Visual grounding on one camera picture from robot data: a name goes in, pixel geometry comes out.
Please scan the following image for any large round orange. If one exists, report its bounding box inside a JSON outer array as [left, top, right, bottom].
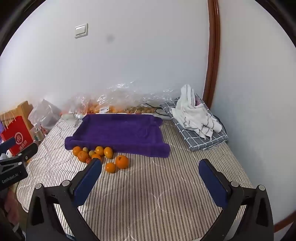
[[77, 151, 89, 163]]

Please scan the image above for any green-yellow kiwi fruit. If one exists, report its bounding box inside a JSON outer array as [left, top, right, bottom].
[[89, 150, 95, 157]]

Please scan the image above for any small orange mandarin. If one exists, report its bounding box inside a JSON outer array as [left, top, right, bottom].
[[105, 163, 116, 173]]

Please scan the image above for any oval orange kumquat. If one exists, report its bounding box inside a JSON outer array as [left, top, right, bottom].
[[104, 147, 113, 159]]

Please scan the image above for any large orange with stem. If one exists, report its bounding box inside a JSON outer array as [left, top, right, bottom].
[[115, 155, 130, 169]]

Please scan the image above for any orange mandarin pile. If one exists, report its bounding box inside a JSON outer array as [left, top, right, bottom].
[[91, 153, 102, 161]]

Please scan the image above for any red paper bag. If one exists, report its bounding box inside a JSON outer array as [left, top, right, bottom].
[[1, 116, 34, 156]]

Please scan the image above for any grey plastic bag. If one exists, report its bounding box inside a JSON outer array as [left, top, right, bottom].
[[28, 99, 61, 134]]

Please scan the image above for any grey checked folded cloth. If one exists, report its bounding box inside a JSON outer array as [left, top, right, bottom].
[[159, 93, 229, 152]]

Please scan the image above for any striped bed quilt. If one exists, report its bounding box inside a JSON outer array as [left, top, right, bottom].
[[16, 119, 253, 240]]

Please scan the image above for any white striped towel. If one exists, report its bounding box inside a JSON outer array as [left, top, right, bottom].
[[170, 84, 222, 139]]

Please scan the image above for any purple towel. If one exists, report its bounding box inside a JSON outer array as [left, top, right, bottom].
[[65, 113, 170, 158]]

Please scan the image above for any clear plastic fruit bag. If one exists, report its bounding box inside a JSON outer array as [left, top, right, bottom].
[[61, 82, 180, 116]]

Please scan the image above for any white wall switch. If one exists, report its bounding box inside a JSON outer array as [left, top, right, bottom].
[[74, 24, 88, 39]]

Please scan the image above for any black cable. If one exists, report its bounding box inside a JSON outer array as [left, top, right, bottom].
[[145, 102, 173, 117]]

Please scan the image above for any brown wooden door frame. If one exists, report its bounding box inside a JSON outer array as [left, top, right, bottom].
[[203, 0, 221, 108]]

